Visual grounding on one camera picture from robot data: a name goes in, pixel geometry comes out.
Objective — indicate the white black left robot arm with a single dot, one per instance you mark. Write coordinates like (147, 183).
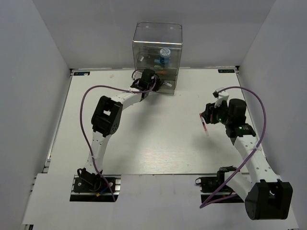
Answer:
(106, 119)

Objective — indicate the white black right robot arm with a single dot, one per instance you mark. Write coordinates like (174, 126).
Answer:
(264, 194)

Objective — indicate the blue corner label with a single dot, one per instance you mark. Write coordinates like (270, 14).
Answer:
(226, 70)
(81, 73)

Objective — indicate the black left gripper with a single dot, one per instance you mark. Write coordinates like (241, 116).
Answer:
(159, 83)

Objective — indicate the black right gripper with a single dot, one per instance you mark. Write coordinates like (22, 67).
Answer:
(210, 110)

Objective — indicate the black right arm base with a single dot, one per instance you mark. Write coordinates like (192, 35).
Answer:
(209, 184)

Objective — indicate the purple pen refill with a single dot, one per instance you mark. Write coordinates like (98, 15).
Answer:
(168, 84)

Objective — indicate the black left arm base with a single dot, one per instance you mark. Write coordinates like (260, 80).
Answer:
(91, 187)

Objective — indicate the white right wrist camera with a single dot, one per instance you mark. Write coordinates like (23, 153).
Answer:
(221, 95)

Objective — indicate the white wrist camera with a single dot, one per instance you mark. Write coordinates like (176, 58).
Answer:
(136, 74)
(221, 95)

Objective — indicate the blue right corner label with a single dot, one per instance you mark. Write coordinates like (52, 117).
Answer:
(226, 70)

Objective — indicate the blue highlighter marker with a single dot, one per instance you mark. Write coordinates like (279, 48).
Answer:
(162, 64)

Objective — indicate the blue left corner label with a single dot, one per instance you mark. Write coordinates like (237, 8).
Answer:
(81, 73)

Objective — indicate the clear acrylic drawer organizer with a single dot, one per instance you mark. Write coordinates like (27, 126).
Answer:
(149, 38)

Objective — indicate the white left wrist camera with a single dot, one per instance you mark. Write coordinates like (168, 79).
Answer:
(136, 74)

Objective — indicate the red pen refill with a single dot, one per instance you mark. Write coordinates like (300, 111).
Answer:
(204, 125)

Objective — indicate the blue white round jar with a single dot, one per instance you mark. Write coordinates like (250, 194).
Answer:
(164, 54)

